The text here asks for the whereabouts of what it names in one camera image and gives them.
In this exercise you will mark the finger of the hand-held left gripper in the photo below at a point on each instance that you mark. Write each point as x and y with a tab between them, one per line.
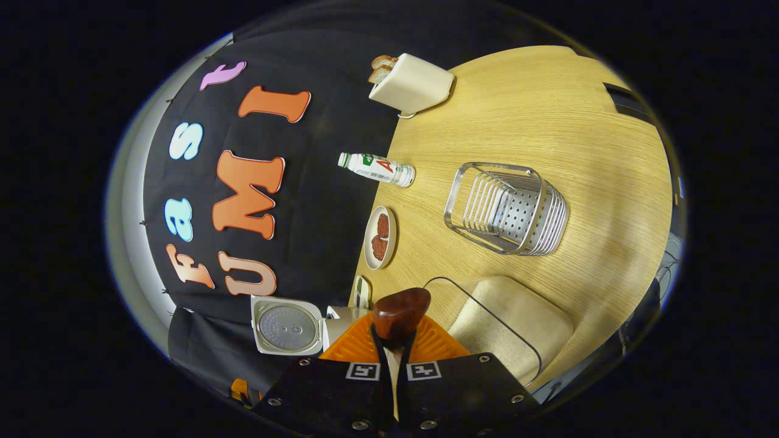
246	391

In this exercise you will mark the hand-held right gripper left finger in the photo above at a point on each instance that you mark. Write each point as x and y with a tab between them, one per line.
328	395

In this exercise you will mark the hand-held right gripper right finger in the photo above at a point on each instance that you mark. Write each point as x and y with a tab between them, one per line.
462	395

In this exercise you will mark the white rice cooker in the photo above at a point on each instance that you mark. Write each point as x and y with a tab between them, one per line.
286	325

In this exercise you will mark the brown wooden spoon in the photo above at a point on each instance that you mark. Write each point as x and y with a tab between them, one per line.
400	313

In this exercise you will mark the small white condiment dish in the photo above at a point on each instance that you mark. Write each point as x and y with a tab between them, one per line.
361	292

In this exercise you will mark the red meat patty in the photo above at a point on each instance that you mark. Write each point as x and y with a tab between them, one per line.
378	248
383	225

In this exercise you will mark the white round plate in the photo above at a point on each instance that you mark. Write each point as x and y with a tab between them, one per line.
391	237

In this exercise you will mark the white drink bottle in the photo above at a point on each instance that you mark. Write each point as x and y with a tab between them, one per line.
377	169

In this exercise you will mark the cream white toaster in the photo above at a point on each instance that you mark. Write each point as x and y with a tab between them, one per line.
414	85

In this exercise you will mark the black table edge pad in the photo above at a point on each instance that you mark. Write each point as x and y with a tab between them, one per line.
627	102

